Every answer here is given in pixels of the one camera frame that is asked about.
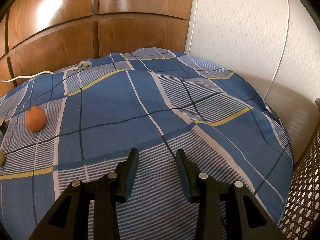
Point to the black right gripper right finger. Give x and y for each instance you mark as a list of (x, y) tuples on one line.
[(223, 206)]

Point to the small yellow-green fruit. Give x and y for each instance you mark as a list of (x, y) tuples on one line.
[(2, 158)]

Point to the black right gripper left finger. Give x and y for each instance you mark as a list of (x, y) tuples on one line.
[(68, 216)]

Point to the blue plaid tablecloth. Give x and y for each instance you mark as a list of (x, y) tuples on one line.
[(158, 102)]

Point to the orange tangerine far right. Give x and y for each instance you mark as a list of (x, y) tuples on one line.
[(35, 119)]

